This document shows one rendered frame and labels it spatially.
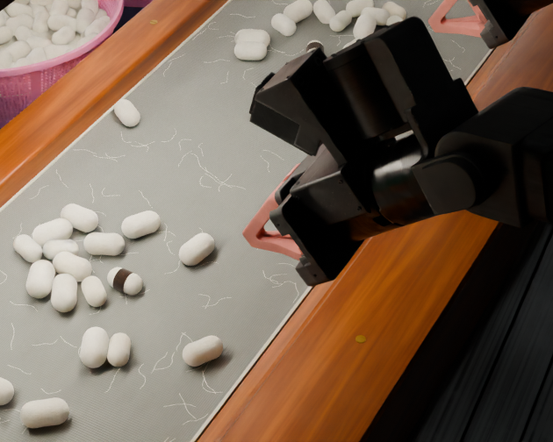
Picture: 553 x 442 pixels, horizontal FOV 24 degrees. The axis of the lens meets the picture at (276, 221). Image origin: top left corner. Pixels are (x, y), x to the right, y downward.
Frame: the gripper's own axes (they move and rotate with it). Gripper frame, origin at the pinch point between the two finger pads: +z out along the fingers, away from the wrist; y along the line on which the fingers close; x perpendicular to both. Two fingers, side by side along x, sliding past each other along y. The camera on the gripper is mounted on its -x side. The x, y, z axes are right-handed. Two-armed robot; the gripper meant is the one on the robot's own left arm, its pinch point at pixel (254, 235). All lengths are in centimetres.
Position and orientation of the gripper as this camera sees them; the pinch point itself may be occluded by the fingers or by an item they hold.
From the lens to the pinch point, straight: 97.4
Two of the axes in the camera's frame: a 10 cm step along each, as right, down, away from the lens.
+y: -4.9, 5.8, -6.6
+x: 5.6, 7.8, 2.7
